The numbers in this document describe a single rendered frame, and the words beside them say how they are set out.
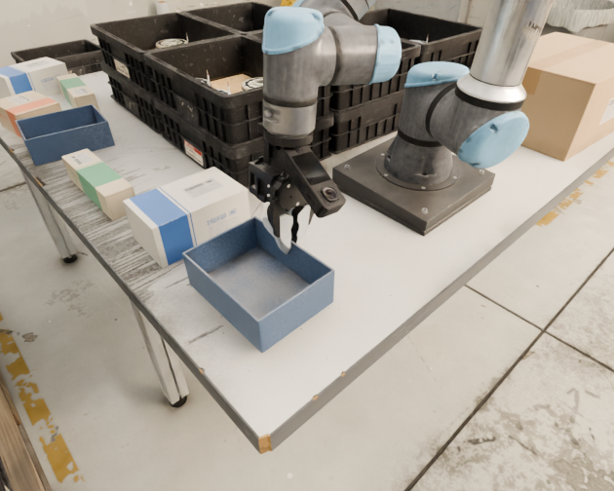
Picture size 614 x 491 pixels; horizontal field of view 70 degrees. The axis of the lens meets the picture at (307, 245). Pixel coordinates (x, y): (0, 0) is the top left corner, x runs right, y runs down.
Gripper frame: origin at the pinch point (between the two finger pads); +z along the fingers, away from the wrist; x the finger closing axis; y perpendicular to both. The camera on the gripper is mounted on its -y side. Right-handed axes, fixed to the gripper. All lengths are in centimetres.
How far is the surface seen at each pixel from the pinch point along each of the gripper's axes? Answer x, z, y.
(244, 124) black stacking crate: -11.0, -10.0, 29.6
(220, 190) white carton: 0.5, -1.7, 21.0
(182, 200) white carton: 7.7, -1.1, 22.8
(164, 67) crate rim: -7, -16, 55
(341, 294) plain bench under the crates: -4.7, 6.9, -8.4
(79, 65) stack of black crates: -32, 20, 213
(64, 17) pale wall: -77, 24, 382
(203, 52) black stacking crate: -23, -16, 67
